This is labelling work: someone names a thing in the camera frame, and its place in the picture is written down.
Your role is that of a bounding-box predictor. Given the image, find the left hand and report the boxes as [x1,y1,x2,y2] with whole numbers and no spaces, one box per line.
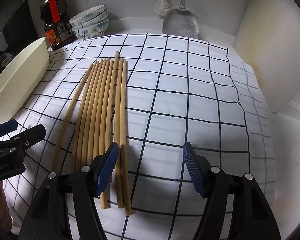
[0,181,12,232]

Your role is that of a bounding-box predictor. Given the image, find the large white bowl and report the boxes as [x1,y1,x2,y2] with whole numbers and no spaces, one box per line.
[0,37,49,124]

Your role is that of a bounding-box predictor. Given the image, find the white checkered cloth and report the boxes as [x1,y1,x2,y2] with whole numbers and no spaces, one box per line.
[4,34,275,239]

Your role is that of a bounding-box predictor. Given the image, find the soy sauce bottle red cap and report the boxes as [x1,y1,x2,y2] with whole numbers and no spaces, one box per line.
[40,0,76,50]

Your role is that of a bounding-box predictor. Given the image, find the black range hood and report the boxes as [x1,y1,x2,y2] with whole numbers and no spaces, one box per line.
[0,0,39,57]

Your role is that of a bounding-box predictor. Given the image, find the stacked patterned ceramic bowls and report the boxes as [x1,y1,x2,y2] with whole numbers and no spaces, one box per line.
[69,4,109,40]

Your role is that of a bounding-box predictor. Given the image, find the metal spatula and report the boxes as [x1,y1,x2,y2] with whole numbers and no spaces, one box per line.
[162,0,200,39]

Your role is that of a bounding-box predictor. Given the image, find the white cutting board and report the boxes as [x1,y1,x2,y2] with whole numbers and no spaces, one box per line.
[233,0,300,113]

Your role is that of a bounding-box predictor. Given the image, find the white dish brush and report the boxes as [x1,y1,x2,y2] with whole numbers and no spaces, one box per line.
[154,0,170,16]

